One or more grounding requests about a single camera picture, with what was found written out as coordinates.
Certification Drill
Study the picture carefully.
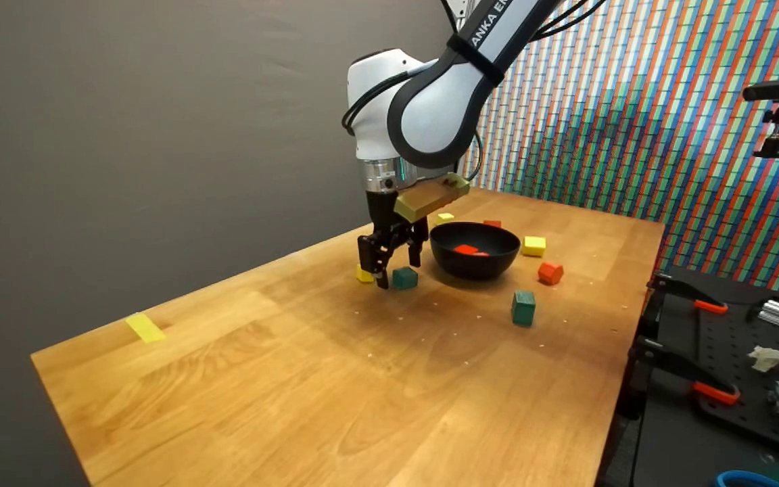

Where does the teal block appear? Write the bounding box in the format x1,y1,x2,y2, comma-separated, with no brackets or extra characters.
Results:
390,265,423,292

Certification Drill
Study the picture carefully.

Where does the black bowl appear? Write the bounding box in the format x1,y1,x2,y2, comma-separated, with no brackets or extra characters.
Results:
428,219,524,281

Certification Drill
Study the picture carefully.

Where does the tan wrist camera mount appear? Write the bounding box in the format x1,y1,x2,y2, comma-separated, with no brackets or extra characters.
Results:
391,174,473,226

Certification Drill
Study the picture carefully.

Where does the white crumpled object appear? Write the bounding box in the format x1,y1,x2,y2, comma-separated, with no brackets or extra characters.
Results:
746,345,779,376

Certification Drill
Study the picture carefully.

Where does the multicolour patterned screen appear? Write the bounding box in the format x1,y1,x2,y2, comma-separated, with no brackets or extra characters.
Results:
460,0,779,297

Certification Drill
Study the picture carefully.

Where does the orange cube block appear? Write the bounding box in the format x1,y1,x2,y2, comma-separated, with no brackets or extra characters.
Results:
535,260,565,291

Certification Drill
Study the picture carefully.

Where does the yellow house-shaped block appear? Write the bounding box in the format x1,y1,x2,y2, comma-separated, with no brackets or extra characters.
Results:
520,234,550,260

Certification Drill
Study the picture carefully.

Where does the black perforated workbench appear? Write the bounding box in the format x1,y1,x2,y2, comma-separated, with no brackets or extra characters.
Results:
592,265,779,487

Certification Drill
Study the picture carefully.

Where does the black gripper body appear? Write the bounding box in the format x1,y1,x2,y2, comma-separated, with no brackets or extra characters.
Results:
356,188,428,253

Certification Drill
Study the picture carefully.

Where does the blue handled tool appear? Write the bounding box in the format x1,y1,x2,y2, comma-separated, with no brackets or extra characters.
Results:
712,468,779,487

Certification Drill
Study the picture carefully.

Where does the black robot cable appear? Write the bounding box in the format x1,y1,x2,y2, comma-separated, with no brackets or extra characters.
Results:
339,67,413,140

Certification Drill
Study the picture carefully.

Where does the yellow tape strip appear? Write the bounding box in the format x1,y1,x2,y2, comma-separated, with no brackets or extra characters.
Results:
121,312,171,347

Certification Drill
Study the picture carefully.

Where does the grey fabric backdrop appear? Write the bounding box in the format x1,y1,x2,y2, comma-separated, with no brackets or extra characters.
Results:
0,0,491,487

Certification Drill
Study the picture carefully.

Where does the black clamp orange handle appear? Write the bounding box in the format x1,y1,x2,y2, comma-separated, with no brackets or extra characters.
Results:
647,272,732,320
633,333,746,411

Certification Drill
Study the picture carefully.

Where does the green cube block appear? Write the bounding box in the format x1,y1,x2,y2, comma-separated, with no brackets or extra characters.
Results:
509,288,539,330

